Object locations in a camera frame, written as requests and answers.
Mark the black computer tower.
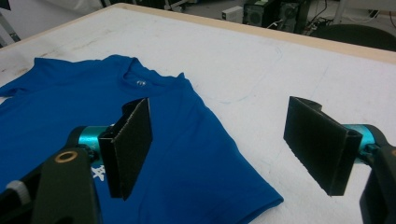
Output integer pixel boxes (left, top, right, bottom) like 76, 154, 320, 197
242, 0, 278, 30
277, 0, 312, 35

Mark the white felt mat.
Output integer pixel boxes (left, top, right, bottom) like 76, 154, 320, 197
0, 7, 396, 224

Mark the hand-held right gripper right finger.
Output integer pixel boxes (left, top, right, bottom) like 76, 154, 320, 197
283, 96, 363, 197

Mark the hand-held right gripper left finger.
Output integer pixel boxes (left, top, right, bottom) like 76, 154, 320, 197
98, 97, 153, 201

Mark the small white box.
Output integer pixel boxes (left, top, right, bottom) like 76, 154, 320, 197
221, 6, 245, 24

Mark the black round stool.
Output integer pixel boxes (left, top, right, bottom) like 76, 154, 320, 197
309, 23, 396, 52

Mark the blue T-shirt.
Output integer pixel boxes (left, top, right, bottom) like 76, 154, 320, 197
0, 54, 285, 224

